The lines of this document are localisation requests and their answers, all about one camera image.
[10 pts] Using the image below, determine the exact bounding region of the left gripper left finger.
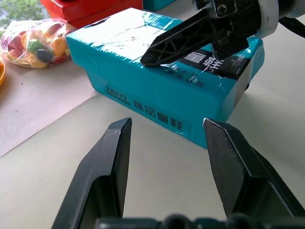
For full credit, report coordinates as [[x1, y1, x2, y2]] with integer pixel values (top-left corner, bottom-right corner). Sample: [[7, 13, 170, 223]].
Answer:
[[51, 116, 132, 229]]

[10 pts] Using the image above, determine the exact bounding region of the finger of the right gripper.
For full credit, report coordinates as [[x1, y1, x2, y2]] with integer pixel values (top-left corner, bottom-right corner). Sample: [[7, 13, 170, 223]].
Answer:
[[140, 10, 215, 67]]

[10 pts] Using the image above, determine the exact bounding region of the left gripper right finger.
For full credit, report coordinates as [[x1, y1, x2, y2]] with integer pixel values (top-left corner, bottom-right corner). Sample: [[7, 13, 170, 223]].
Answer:
[[202, 117, 305, 222]]

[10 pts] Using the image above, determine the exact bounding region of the red shoe box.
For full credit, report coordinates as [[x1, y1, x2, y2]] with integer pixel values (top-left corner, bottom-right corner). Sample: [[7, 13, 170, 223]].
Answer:
[[40, 0, 143, 29]]

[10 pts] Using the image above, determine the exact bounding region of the clear bag of toy fruit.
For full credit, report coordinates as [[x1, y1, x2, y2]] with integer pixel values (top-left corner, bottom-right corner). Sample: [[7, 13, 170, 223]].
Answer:
[[0, 18, 78, 69]]

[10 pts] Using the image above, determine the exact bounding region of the yellow plastic plate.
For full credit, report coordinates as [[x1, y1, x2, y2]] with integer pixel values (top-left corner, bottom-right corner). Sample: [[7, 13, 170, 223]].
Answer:
[[0, 59, 7, 87]]

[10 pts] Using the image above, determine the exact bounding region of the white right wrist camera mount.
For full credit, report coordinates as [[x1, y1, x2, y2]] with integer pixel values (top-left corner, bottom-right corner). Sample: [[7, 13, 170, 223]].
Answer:
[[252, 0, 279, 39]]

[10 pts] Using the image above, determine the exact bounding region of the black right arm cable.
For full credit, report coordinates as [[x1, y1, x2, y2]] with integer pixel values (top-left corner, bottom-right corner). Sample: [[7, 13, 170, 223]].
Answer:
[[278, 16, 305, 38]]

